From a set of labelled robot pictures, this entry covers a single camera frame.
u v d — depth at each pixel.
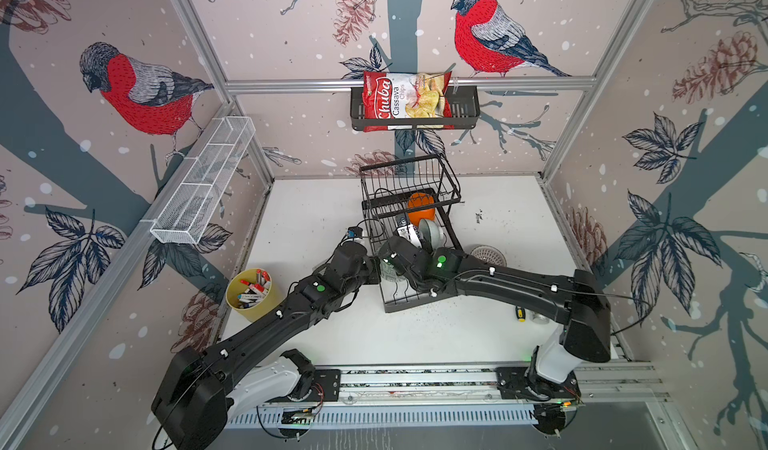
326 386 0.73
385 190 0.90
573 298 0.43
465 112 0.93
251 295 0.80
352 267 0.60
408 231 0.67
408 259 0.56
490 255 0.95
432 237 0.91
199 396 0.38
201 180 0.78
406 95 0.88
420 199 0.99
